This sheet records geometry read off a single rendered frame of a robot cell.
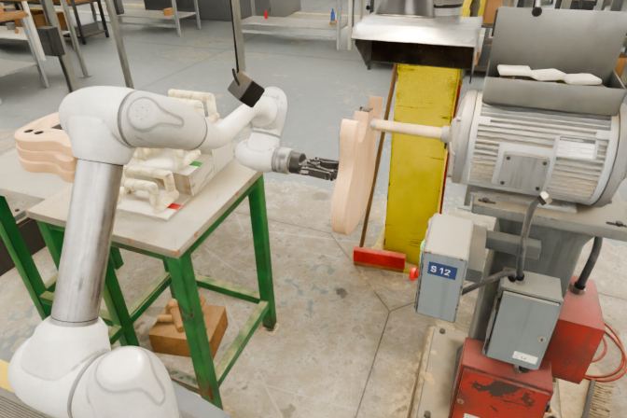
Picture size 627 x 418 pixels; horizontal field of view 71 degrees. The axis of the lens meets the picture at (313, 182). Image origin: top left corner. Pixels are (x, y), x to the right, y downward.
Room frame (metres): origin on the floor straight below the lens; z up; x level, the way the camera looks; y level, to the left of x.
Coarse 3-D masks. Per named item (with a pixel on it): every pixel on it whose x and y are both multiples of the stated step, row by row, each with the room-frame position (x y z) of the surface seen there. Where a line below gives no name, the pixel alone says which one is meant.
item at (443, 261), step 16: (432, 224) 0.85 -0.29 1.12; (448, 224) 0.85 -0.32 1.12; (464, 224) 0.85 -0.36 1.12; (432, 240) 0.79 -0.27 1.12; (448, 240) 0.79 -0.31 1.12; (464, 240) 0.79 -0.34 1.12; (432, 256) 0.75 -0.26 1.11; (448, 256) 0.73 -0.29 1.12; (464, 256) 0.73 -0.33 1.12; (432, 272) 0.74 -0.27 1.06; (448, 272) 0.73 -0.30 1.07; (464, 272) 0.72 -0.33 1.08; (496, 272) 0.85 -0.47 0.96; (512, 272) 0.84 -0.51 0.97; (432, 288) 0.74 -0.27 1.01; (448, 288) 0.73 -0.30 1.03; (464, 288) 0.84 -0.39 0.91; (416, 304) 0.75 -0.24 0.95; (432, 304) 0.74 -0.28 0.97; (448, 304) 0.73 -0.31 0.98; (448, 320) 0.72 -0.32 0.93
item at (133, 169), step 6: (126, 168) 1.31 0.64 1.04; (132, 168) 1.30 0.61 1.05; (138, 168) 1.30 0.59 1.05; (144, 168) 1.30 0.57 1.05; (150, 168) 1.29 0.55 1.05; (156, 168) 1.30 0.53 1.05; (144, 174) 1.29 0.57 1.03; (150, 174) 1.28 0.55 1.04; (156, 174) 1.27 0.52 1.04; (162, 174) 1.26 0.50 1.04; (168, 174) 1.26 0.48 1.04
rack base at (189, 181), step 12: (156, 156) 1.44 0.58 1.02; (168, 156) 1.44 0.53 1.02; (204, 156) 1.43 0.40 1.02; (168, 168) 1.34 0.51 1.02; (192, 168) 1.34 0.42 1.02; (204, 168) 1.39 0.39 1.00; (144, 180) 1.36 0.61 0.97; (156, 180) 1.34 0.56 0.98; (180, 180) 1.30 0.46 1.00; (192, 180) 1.31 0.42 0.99; (204, 180) 1.37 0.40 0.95; (180, 192) 1.31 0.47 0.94; (192, 192) 1.30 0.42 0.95
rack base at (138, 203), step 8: (128, 192) 1.32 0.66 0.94; (136, 192) 1.32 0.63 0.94; (144, 192) 1.32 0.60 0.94; (160, 192) 1.31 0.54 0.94; (128, 200) 1.27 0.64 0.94; (136, 200) 1.27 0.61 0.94; (144, 200) 1.27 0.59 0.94; (176, 200) 1.26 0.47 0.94; (184, 200) 1.26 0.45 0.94; (120, 208) 1.22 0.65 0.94; (128, 208) 1.22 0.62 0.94; (136, 208) 1.22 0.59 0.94; (144, 208) 1.21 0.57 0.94; (168, 208) 1.21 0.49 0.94; (152, 216) 1.17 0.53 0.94; (160, 216) 1.16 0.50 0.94; (168, 216) 1.16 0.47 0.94
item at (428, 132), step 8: (384, 120) 1.15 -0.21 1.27; (376, 128) 1.14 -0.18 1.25; (384, 128) 1.13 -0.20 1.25; (392, 128) 1.12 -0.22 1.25; (400, 128) 1.11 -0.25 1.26; (408, 128) 1.11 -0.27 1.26; (416, 128) 1.10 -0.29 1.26; (424, 128) 1.10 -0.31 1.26; (432, 128) 1.09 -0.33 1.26; (440, 128) 1.09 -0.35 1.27; (424, 136) 1.09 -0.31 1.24; (432, 136) 1.08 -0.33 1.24
